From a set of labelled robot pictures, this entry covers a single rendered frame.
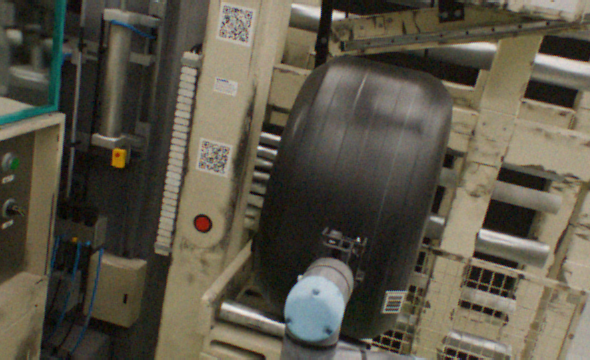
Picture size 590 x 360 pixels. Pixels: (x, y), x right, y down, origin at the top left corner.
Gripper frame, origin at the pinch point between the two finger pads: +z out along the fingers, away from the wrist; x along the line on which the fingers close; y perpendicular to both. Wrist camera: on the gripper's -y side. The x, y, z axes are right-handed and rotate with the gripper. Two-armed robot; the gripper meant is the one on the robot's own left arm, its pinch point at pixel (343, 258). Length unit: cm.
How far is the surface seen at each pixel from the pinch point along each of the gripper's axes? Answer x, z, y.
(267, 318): 14.2, 18.4, -23.5
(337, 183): 4.6, 1.7, 12.8
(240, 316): 20.0, 17.8, -24.7
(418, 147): -7.7, 6.7, 22.2
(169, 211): 43, 25, -8
